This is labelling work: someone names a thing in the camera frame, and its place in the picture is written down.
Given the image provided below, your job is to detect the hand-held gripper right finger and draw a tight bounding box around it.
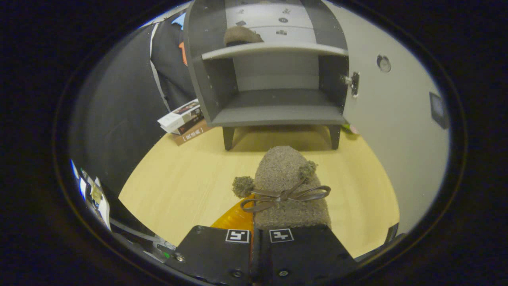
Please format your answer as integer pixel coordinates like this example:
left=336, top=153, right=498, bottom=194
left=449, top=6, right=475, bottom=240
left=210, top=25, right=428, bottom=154
left=260, top=224, right=358, bottom=286

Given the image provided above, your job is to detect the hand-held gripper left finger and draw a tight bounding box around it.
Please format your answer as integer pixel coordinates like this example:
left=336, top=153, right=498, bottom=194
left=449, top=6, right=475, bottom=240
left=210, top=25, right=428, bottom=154
left=165, top=194, right=255, bottom=286

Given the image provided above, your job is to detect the brown fuzzy shoe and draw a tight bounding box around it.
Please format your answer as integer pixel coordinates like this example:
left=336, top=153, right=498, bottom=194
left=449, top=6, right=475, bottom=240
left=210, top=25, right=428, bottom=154
left=232, top=146, right=332, bottom=230
left=223, top=26, right=265, bottom=47

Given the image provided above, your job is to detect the grey shoe cabinet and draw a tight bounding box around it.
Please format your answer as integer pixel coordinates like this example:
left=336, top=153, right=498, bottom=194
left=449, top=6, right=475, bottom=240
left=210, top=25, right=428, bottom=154
left=183, top=0, right=350, bottom=151

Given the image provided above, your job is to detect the beige shoe cabinet door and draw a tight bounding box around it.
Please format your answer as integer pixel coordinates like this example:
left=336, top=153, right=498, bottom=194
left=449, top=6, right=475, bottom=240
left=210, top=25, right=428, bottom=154
left=321, top=0, right=451, bottom=236

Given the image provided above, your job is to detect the brown book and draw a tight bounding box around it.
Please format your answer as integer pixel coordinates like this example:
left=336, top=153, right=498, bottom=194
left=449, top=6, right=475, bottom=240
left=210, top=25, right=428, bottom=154
left=171, top=119, right=213, bottom=147

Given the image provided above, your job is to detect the black book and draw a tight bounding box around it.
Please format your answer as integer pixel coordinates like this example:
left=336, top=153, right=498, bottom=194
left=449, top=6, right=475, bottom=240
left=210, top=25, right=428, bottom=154
left=171, top=114, right=205, bottom=136

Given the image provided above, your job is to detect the white book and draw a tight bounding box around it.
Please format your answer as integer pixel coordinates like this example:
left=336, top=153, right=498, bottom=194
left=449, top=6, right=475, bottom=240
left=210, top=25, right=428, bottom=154
left=157, top=99, right=201, bottom=134

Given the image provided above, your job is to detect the black backdrop cloth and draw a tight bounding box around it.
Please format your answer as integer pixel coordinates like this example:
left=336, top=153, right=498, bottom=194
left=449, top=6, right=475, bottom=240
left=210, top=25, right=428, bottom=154
left=67, top=10, right=197, bottom=196

